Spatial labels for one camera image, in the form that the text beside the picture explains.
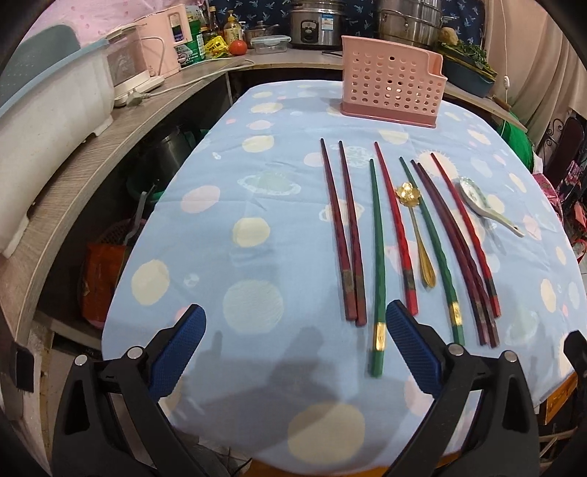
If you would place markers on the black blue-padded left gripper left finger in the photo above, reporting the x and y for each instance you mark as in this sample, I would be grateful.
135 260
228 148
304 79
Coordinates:
88 437

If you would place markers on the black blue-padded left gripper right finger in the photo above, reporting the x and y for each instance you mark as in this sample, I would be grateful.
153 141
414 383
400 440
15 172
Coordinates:
503 437

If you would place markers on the green chopstick with gold band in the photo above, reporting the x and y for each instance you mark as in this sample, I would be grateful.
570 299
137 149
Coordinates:
380 330

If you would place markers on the bright red chopstick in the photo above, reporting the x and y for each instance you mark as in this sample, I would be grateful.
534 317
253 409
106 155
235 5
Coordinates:
410 293

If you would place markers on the white ceramic patterned spoon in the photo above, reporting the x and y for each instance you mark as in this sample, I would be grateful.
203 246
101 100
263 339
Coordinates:
479 203

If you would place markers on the gold flower-shaped spoon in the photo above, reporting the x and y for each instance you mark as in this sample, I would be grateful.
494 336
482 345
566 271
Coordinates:
415 220

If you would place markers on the red bag under counter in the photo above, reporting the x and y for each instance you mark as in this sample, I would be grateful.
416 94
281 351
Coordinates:
102 268

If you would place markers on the green plastic bag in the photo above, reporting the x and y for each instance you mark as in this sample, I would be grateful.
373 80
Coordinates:
519 143

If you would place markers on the beige hanging curtain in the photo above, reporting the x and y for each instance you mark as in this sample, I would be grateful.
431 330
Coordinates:
538 71

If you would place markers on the blue planet pattern tablecloth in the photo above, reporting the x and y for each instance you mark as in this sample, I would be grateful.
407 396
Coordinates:
245 231

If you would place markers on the dark blue bowl with greens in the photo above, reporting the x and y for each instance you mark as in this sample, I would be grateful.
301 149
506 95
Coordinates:
466 67

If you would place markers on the pink perforated utensil holder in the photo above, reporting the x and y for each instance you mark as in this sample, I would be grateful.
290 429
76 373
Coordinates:
391 81

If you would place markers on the navy blue patterned cloth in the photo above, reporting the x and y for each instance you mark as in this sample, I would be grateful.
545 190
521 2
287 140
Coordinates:
467 18

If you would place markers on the stainless steel steamer pot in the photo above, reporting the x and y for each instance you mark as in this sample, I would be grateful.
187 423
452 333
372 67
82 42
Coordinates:
412 22

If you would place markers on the white blender with jar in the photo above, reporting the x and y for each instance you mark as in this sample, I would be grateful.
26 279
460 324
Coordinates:
127 65

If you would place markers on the green tin can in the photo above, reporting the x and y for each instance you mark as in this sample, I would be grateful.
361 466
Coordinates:
193 51

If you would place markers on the silver electric rice cooker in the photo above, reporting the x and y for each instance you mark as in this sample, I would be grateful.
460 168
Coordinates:
317 24

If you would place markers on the yellow snack packet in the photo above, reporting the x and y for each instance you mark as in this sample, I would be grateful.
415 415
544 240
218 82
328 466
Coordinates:
216 48

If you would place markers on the pink electric kettle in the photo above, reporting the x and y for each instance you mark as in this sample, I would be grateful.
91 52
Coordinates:
160 34

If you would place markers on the red tomato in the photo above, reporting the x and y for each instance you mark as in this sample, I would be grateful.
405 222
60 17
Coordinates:
238 48

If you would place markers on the pink dotted curtain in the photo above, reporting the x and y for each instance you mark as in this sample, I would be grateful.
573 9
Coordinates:
93 19

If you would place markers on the clear glass food container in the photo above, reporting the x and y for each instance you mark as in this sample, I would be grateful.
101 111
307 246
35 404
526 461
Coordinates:
270 44

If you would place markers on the yellow dish soap bottle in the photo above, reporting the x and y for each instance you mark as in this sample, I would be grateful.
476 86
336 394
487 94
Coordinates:
232 30

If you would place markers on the small steel pot with lid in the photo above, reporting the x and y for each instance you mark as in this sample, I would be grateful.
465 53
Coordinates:
261 29

